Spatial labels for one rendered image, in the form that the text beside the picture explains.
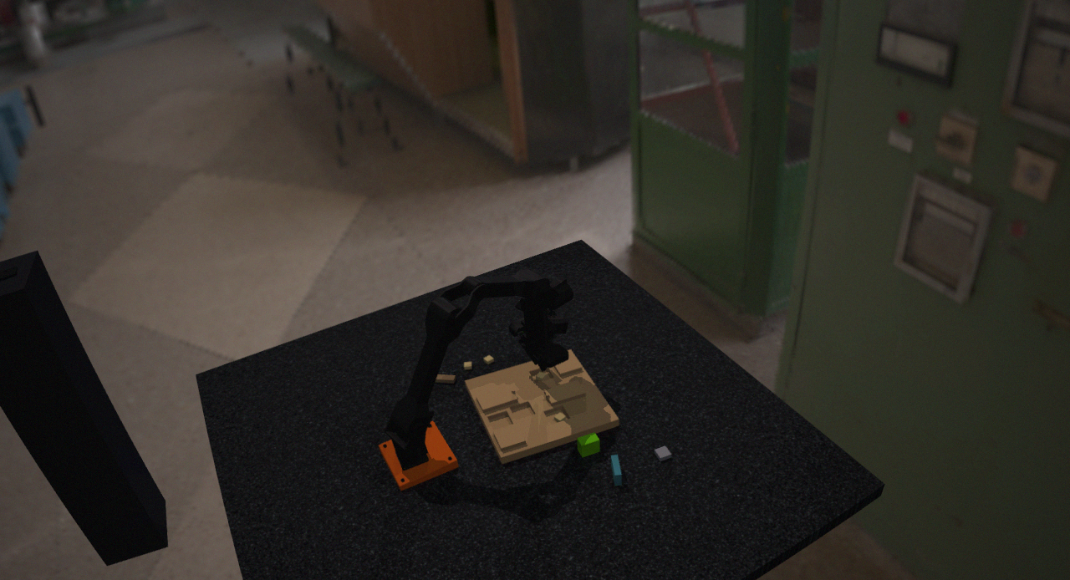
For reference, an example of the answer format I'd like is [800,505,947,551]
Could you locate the teal rectangular block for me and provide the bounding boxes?
[611,455,622,486]

